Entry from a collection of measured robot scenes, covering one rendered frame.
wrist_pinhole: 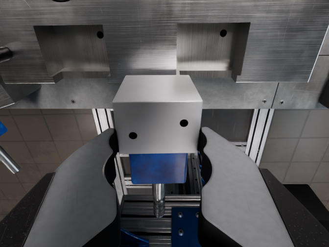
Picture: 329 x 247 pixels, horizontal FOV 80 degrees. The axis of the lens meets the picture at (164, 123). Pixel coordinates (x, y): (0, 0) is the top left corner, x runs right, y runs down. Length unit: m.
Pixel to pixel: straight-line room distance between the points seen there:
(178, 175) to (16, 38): 0.16
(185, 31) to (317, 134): 1.42
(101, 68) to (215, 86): 0.15
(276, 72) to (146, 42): 0.11
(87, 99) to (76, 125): 1.08
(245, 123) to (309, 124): 0.53
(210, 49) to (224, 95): 0.10
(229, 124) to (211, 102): 0.74
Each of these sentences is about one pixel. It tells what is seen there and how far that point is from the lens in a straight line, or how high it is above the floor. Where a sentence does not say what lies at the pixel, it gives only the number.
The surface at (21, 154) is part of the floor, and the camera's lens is 1.74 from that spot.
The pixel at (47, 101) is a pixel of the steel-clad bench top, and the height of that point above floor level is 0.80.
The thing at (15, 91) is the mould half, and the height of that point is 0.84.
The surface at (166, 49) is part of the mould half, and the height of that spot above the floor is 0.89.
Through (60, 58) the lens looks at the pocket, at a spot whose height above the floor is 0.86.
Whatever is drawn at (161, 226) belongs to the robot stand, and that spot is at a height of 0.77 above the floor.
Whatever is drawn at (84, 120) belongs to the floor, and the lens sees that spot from 1.33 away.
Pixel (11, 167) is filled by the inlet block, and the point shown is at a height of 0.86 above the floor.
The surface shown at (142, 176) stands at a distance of 0.16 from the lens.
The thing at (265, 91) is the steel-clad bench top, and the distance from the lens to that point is 0.30.
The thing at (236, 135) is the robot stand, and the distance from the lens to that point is 1.07.
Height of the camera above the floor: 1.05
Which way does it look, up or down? 59 degrees down
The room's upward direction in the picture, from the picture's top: 176 degrees counter-clockwise
